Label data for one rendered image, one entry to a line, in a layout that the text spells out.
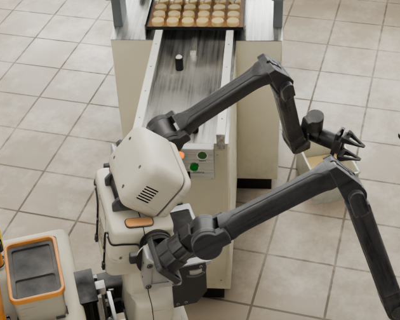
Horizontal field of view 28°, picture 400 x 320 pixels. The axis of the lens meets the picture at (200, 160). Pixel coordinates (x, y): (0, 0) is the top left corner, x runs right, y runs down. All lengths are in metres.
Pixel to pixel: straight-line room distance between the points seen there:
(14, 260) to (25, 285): 0.11
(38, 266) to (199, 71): 1.18
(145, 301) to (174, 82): 1.05
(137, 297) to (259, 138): 1.47
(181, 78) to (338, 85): 1.65
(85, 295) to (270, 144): 1.55
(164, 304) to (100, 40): 2.95
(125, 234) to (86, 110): 2.43
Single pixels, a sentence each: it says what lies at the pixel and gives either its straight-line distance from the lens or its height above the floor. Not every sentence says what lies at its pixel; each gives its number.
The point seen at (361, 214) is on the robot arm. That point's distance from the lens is 2.00.
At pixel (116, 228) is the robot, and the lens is 2.07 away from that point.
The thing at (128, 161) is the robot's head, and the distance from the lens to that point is 2.09.
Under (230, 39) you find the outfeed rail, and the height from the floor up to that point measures 0.90.
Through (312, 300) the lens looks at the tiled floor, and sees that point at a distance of 3.37.
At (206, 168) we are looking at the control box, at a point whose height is 0.75.
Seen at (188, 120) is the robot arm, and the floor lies 1.17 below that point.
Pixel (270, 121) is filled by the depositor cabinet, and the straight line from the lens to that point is 3.56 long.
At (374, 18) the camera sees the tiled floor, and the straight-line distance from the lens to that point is 5.25.
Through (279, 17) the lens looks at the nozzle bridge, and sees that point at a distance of 3.39.
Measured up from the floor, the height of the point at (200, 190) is 0.62.
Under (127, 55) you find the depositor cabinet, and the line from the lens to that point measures 3.42.
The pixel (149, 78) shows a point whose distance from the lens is 3.01.
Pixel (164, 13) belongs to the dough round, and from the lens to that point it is 3.38.
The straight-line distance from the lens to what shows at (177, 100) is 2.98.
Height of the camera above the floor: 2.55
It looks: 39 degrees down
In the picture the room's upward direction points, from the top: 3 degrees counter-clockwise
